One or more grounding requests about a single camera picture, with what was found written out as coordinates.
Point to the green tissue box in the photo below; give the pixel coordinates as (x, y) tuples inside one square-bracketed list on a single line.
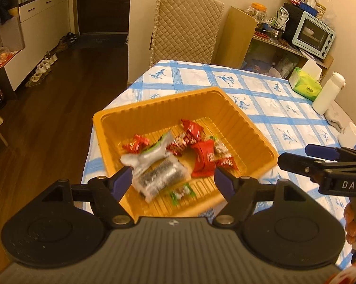
[(305, 87)]

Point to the red snack packet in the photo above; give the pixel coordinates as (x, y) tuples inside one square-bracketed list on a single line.
[(192, 129), (180, 145), (204, 159)]

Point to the white drawer cabinet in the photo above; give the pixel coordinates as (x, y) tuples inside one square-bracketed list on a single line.
[(44, 23)]

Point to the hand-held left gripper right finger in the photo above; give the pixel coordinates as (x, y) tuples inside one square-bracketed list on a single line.
[(223, 182)]

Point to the light blue toaster oven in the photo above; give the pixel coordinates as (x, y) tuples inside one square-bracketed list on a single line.
[(312, 35)]

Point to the quilted beige chair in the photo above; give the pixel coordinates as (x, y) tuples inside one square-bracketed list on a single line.
[(186, 26)]

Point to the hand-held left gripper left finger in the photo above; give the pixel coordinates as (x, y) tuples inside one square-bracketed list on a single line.
[(123, 182)]

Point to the white thermos bottle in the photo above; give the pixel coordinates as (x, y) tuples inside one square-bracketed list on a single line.
[(327, 94)]

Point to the small red candy packet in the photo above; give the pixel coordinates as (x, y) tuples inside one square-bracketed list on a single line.
[(225, 162), (136, 144)]

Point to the red patterned cloth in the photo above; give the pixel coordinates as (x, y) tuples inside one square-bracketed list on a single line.
[(352, 276)]

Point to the plastic jar with orange lid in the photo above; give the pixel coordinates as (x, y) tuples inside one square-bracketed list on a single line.
[(255, 11)]

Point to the row of shoes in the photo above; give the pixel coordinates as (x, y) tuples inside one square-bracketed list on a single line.
[(46, 65)]

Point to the grey cloth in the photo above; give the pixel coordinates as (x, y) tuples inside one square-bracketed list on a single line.
[(334, 117)]

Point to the white cup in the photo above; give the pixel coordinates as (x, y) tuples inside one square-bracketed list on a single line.
[(349, 136)]

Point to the blue checked tablecloth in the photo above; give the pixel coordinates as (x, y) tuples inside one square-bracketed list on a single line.
[(195, 77)]

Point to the clear packet of black snack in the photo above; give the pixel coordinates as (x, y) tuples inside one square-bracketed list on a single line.
[(160, 179)]

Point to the orange plastic tray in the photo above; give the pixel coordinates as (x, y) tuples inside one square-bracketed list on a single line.
[(240, 124)]

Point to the yellow green candy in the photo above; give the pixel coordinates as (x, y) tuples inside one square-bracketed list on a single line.
[(220, 146)]

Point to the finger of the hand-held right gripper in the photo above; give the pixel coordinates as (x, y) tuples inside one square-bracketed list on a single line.
[(321, 151), (296, 162)]

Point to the person's right hand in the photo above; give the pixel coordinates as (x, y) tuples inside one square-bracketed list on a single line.
[(351, 227)]

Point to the wooden shelf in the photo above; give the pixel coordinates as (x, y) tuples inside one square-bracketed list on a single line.
[(272, 43)]

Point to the dark door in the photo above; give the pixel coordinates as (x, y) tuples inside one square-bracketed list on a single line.
[(104, 3)]

